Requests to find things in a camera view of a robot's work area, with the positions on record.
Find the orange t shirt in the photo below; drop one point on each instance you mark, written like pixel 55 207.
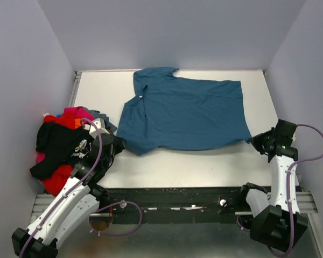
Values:
pixel 77 123

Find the grey blue t shirt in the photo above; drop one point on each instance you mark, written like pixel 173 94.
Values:
pixel 97 114

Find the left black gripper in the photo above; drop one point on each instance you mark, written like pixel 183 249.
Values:
pixel 119 144

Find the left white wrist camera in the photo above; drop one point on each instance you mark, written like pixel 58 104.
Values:
pixel 98 124

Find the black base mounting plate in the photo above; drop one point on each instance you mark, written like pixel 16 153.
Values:
pixel 128 206

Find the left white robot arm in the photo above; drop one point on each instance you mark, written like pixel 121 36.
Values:
pixel 79 197

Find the black t shirt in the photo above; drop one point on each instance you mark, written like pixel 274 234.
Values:
pixel 57 143

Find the red t shirt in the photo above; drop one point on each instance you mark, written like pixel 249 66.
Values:
pixel 54 184

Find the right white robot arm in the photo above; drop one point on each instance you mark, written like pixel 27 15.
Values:
pixel 276 221

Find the teal blue t shirt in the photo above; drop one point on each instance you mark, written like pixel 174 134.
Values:
pixel 181 113

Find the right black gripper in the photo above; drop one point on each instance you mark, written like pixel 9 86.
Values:
pixel 256 141

